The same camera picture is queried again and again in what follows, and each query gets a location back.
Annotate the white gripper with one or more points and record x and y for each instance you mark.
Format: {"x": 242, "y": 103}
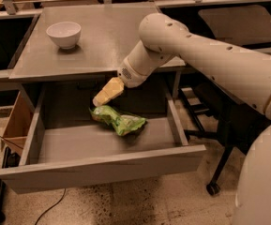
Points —
{"x": 129, "y": 75}

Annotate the green rice chip bag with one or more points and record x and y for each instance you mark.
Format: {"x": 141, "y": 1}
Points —
{"x": 122, "y": 123}

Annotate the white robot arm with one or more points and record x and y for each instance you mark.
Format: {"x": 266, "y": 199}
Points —
{"x": 244, "y": 73}

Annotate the grey cabinet with top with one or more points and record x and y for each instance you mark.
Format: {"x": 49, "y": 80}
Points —
{"x": 109, "y": 33}

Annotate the grey open top drawer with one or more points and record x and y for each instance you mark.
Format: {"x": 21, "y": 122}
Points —
{"x": 66, "y": 148}

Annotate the white ceramic bowl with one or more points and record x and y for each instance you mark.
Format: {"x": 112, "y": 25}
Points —
{"x": 65, "y": 35}

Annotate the brown cardboard box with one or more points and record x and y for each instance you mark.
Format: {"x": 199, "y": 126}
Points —
{"x": 18, "y": 125}

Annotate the black office chair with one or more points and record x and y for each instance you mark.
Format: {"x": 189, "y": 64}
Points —
{"x": 215, "y": 115}

